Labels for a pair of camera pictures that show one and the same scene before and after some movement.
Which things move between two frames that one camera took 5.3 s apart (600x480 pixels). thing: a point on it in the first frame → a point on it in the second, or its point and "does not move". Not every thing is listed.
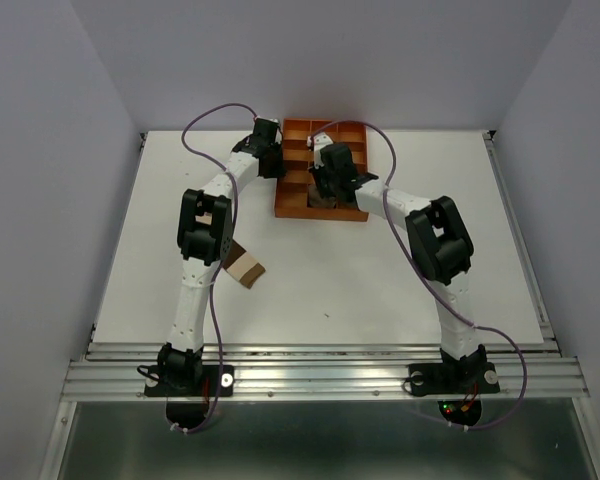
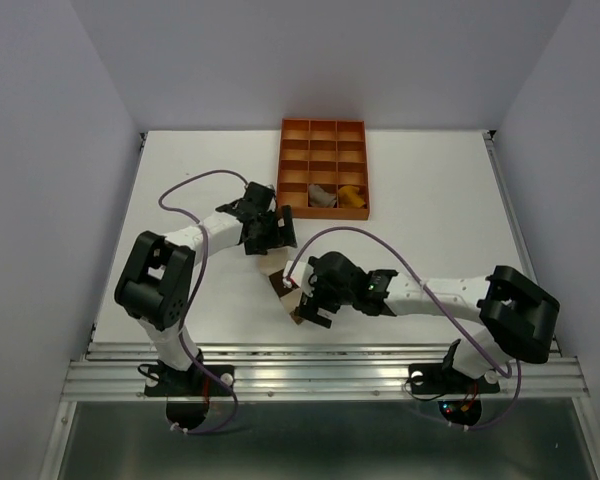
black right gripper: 324,193 → 309,305
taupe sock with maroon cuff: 315,200 does not move
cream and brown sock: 238,263 → 272,264
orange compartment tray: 291,196 does not move
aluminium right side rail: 522,241 does not move
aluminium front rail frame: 527,370 does not move
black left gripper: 277,171 → 281,236
